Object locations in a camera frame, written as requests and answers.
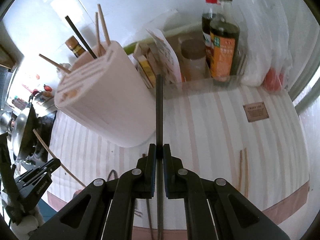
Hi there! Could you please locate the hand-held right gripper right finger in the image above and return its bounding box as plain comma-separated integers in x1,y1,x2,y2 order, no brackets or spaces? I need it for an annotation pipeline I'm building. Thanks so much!
163,144,290,240

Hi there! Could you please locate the red tomato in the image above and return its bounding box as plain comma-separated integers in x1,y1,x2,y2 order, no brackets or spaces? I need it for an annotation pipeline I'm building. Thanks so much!
264,68,286,91

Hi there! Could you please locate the striped cat print tablecloth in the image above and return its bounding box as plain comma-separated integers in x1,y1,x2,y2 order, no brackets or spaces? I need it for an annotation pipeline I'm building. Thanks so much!
47,85,311,238

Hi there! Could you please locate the white bundle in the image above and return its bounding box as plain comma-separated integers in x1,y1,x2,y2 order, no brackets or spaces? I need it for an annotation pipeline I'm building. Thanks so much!
241,67,266,87

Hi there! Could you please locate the black cap soy sauce bottle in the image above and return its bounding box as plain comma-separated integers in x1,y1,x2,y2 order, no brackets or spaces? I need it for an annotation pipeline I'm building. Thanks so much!
209,0,241,83

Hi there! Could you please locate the red cap sauce bottle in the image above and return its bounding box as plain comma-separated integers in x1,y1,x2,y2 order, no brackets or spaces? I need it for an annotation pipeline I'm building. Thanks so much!
201,0,218,63

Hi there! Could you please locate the yellow seasoning box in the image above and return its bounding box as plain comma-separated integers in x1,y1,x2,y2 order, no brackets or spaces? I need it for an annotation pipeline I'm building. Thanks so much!
133,42,157,89

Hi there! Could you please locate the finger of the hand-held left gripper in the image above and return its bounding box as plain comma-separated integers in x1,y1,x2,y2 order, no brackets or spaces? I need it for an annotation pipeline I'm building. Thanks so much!
14,158,61,188

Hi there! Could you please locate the steel steamer pot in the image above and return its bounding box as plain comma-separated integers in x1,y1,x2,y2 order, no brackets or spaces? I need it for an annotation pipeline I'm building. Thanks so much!
0,111,16,136

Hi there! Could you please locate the white seasoning packet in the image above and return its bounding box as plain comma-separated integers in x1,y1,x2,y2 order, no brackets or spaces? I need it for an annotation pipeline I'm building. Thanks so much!
146,29,183,83

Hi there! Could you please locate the clear plastic bag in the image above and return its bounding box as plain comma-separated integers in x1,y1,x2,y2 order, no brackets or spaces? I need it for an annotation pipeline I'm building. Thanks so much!
239,0,293,93

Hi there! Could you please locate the pale pink utensil holder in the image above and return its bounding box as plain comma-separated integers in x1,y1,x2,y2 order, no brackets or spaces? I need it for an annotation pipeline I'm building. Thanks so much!
54,41,157,148

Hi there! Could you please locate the dark bottle with gold cap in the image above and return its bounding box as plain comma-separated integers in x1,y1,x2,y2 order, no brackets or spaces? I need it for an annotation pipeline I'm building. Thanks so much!
65,35,87,58

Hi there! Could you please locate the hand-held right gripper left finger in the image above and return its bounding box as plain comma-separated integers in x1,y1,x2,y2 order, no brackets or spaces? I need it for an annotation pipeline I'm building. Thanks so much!
30,144,157,240

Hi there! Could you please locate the spice jar with brown lid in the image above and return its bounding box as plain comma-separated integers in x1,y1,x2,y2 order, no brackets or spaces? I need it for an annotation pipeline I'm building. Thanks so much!
180,39,208,82

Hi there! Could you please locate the clear plastic organizer tray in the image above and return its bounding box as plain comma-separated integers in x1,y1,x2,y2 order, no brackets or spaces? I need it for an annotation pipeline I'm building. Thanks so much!
150,52,248,98

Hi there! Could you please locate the black gas stove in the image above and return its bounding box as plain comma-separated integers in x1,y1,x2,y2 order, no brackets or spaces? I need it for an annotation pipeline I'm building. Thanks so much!
32,112,58,156

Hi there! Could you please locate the steel wok with lid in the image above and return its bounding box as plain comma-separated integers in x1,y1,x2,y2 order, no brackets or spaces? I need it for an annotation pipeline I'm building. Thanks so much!
11,102,38,161

